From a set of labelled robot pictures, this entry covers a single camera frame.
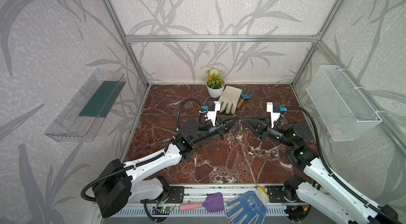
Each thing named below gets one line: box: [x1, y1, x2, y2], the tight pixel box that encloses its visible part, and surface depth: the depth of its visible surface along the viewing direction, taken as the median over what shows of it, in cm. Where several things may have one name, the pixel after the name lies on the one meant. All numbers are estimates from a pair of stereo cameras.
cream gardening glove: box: [218, 85, 243, 115], surface depth 114 cm
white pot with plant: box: [206, 68, 226, 99], surface depth 107 cm
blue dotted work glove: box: [225, 185, 270, 224], surface depth 72 cm
